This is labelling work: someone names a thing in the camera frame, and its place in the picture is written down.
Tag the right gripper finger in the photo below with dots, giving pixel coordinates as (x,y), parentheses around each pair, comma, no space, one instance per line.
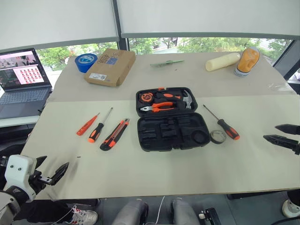
(289,129)
(284,141)

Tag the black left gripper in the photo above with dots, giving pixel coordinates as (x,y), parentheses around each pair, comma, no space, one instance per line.
(38,180)

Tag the orange voltage tester pen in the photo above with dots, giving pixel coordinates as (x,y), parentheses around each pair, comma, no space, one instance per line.
(86,125)

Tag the orange black utility knife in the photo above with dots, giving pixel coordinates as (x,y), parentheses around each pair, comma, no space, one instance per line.
(113,136)

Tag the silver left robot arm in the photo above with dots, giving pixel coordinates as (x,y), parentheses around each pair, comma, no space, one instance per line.
(7,208)

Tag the black tool case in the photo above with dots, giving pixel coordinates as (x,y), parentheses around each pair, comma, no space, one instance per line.
(150,138)

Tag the person's black trouser leg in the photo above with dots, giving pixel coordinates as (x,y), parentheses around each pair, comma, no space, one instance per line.
(44,211)

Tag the white side table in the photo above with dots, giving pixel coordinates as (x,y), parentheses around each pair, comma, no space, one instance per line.
(16,120)

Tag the white sneaker with red laces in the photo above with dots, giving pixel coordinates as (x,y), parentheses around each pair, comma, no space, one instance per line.
(85,216)

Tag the white round base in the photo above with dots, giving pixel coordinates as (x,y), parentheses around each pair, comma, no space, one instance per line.
(290,208)

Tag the black electrical tape roll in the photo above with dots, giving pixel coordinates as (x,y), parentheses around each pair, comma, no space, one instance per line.
(213,138)

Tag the open laptop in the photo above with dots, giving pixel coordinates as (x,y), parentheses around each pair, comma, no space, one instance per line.
(21,96)

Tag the orange canvas sneaker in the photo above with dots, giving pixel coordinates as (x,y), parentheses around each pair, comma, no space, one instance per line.
(247,61)

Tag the cream foam cylinder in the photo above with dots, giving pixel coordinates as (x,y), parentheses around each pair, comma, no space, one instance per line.
(221,61)

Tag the blue tape roll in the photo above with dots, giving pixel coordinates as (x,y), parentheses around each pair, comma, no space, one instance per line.
(82,65)

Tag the brown cardboard box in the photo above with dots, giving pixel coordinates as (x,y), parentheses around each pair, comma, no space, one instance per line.
(110,68)

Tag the orange black tape measure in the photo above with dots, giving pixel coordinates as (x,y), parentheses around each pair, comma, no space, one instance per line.
(146,97)

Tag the green plastic strip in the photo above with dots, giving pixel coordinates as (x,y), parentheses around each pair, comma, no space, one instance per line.
(166,62)

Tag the white roller blind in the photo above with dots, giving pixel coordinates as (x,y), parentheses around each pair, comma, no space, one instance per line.
(206,16)
(56,21)

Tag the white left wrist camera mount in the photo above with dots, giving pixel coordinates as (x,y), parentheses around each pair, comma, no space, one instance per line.
(18,168)

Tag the black bracket under table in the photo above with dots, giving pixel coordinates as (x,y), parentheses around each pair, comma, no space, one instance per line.
(209,216)

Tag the dark window frame post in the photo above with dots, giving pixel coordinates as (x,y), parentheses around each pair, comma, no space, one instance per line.
(123,44)

